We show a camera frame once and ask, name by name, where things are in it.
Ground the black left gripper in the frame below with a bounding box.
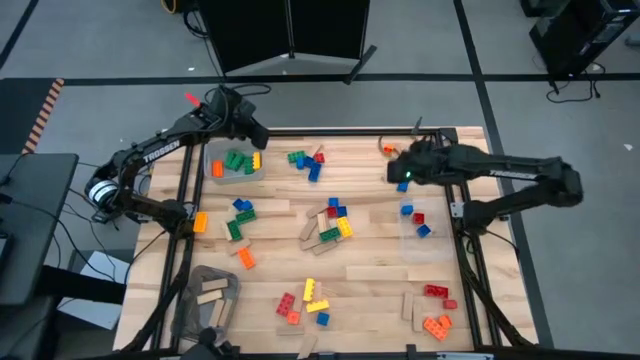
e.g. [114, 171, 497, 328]
[207, 84, 270, 151]

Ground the white plastic bin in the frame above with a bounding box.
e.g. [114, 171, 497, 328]
[203, 139, 266, 185]

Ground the clear plastic bin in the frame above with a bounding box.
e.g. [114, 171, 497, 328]
[398, 197, 454, 264]

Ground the black folding screen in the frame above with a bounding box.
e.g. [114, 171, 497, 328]
[197, 0, 379, 86]

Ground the dark smoked plastic bin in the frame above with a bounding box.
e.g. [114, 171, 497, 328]
[170, 264, 241, 346]

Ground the black equipment rack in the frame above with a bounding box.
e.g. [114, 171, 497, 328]
[519, 0, 640, 76]

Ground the orange black hazard strip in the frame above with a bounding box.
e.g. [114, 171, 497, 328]
[22, 77, 66, 155]

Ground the black side desk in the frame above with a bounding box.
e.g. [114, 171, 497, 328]
[0, 152, 80, 307]

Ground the black aluminium table frame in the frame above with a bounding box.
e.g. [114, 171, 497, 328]
[119, 127, 539, 360]

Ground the thin black floor cable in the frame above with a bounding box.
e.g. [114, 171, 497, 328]
[182, 9, 241, 96]

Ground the black rack cable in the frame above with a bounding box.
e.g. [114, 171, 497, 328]
[545, 62, 607, 105]

